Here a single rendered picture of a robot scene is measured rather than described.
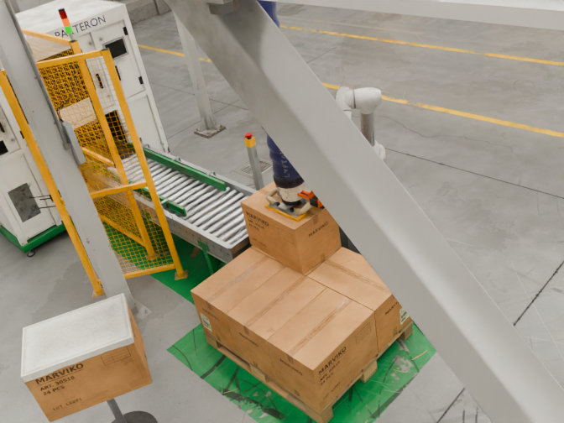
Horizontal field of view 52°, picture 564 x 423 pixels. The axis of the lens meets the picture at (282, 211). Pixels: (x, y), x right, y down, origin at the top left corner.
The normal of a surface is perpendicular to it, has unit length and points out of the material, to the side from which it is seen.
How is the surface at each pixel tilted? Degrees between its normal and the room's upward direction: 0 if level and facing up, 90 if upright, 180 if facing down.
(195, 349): 0
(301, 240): 89
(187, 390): 0
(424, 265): 45
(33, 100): 90
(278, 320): 0
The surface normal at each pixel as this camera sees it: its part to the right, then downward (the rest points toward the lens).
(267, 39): 0.39, -0.36
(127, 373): 0.33, 0.49
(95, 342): -0.16, -0.81
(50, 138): 0.70, 0.30
